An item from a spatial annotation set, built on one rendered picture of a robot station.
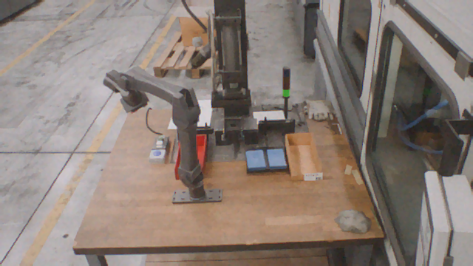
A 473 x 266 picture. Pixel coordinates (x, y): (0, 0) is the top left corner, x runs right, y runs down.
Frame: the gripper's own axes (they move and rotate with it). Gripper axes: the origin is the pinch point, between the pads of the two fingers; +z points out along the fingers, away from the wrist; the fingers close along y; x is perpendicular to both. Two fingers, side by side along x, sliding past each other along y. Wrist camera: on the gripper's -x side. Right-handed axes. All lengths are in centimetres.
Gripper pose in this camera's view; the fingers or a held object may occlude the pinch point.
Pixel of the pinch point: (140, 107)
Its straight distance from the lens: 171.3
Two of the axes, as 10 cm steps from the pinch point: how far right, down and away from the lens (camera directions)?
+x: 5.0, 8.3, -2.5
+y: -8.6, 4.8, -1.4
